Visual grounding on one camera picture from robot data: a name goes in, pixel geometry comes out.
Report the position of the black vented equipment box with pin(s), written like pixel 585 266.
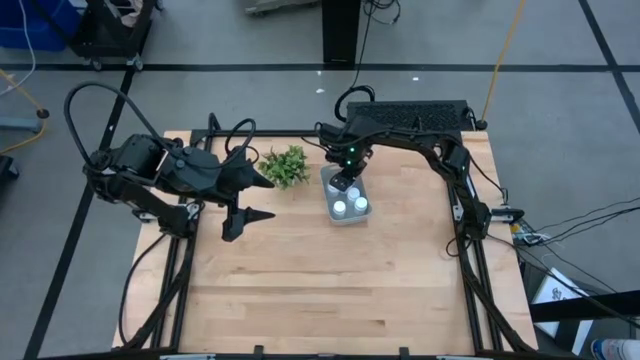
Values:
pixel 400 112

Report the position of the small green artificial plant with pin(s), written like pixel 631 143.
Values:
pixel 283 167

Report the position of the grey stand foot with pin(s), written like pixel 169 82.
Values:
pixel 20 125

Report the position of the black wheeled cart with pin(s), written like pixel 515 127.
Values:
pixel 112 30

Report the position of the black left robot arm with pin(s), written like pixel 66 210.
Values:
pixel 130 155

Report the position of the blue plastic bin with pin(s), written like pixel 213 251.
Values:
pixel 35 22

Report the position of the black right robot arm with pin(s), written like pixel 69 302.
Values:
pixel 415 137

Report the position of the grey plastic basket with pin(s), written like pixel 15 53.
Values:
pixel 350 218

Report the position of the black round floor puck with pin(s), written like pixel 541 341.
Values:
pixel 42 114

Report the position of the person's foot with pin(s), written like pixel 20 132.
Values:
pixel 620 350

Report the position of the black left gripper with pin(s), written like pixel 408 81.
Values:
pixel 232 175

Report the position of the black floor object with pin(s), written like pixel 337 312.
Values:
pixel 6 167

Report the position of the white printed cardboard box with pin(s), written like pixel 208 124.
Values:
pixel 552 290

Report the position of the black metal beam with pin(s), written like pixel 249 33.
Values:
pixel 590 306

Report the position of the black aluminium table frame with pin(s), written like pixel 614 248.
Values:
pixel 290 133

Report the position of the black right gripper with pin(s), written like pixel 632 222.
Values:
pixel 352 157

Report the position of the grey cart base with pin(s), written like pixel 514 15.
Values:
pixel 280 5

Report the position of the black tower case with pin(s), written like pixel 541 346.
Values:
pixel 341 30

